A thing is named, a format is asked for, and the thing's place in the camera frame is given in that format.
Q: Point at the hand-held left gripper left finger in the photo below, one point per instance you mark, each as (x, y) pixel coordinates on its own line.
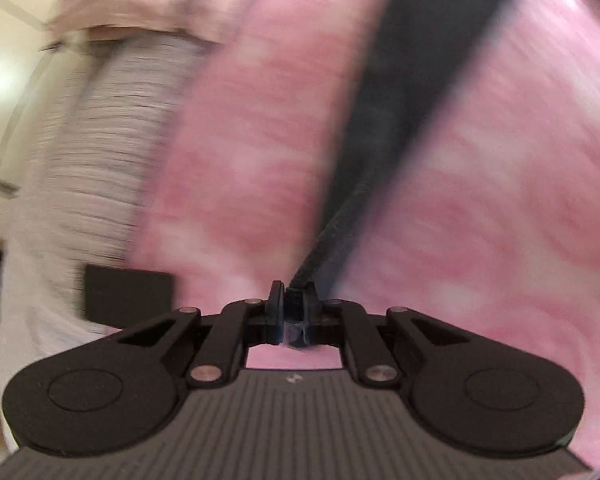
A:
(276, 310)

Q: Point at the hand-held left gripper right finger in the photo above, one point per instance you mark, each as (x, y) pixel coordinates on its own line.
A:
(308, 312)

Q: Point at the dark navy garment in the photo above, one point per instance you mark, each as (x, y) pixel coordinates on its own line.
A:
(405, 85)

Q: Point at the black rectangular patch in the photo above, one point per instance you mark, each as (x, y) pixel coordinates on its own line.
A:
(127, 294)

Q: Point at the pink patterned blanket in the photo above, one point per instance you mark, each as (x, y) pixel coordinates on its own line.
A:
(260, 135)

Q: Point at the white panelled wardrobe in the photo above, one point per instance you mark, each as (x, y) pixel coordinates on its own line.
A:
(5, 60)

